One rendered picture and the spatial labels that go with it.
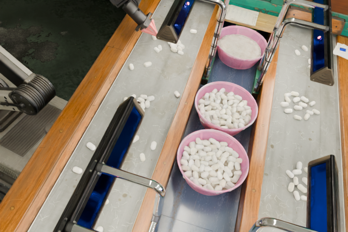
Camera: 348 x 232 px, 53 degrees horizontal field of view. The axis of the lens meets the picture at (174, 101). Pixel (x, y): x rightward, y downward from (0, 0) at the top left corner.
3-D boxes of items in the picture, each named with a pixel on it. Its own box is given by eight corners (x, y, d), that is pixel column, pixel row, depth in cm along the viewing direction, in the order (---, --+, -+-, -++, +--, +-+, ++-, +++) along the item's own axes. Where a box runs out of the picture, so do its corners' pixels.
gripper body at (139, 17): (153, 14, 164) (142, 2, 161) (146, 26, 157) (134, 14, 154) (144, 20, 168) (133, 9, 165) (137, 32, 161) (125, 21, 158)
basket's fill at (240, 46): (212, 62, 176) (214, 54, 172) (220, 37, 190) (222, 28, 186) (256, 74, 174) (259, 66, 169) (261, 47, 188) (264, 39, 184)
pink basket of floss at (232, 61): (229, 79, 170) (234, 65, 163) (202, 45, 185) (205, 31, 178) (272, 67, 180) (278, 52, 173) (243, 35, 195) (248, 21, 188)
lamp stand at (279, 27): (249, 98, 163) (283, 18, 130) (255, 70, 177) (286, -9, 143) (290, 110, 162) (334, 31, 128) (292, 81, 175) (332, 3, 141)
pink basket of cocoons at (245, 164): (165, 191, 128) (168, 178, 121) (184, 135, 145) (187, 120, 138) (236, 213, 125) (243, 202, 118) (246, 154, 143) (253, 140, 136)
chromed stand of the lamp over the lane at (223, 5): (168, 75, 167) (179, -8, 134) (178, 49, 181) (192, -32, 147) (206, 86, 166) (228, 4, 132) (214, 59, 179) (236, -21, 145)
